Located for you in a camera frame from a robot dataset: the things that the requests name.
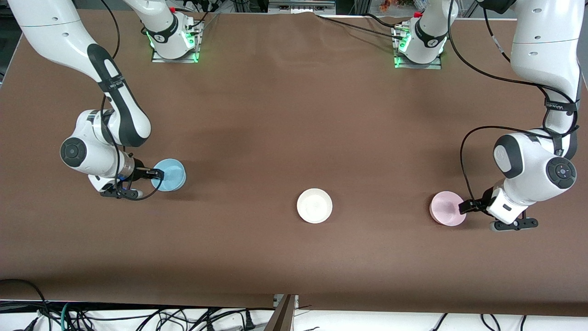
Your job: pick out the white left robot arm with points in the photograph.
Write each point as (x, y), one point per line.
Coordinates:
(542, 46)

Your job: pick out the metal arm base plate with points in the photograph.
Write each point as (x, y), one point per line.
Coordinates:
(420, 65)
(177, 60)

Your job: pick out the blue bowl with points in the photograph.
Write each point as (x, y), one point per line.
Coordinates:
(173, 177)

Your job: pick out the grey metal frame rail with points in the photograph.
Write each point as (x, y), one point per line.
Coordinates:
(301, 7)

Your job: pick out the brown table cover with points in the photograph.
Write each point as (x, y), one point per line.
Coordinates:
(294, 115)

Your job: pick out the black power plug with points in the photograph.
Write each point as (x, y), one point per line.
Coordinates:
(249, 322)

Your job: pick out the pink bowl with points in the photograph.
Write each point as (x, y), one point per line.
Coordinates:
(443, 209)

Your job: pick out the white bowl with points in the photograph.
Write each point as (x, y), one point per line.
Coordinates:
(314, 206)

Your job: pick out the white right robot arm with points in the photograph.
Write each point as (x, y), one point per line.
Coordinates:
(55, 41)

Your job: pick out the aluminium profile bar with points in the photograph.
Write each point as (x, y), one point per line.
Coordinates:
(282, 317)

